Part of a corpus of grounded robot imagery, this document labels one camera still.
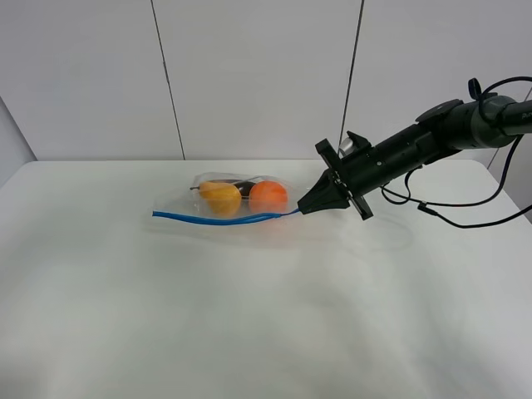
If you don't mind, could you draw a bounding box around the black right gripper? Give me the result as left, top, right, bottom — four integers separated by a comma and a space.
298, 124, 443, 220

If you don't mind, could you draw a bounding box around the clear zip bag blue strip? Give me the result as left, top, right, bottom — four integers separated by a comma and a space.
150, 170, 302, 228

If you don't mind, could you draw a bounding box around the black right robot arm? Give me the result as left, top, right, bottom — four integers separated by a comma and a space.
298, 96, 531, 219

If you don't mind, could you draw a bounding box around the orange fruit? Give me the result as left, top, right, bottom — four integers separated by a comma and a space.
249, 180, 288, 213

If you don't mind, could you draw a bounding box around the dark purple eggplant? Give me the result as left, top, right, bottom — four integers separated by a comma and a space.
212, 179, 256, 198

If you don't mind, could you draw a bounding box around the yellow pear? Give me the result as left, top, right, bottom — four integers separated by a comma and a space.
191, 181, 242, 218

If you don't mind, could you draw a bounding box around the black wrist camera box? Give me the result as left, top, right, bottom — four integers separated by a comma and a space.
338, 131, 371, 158

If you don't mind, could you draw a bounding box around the black cable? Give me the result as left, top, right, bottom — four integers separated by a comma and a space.
380, 75, 532, 229

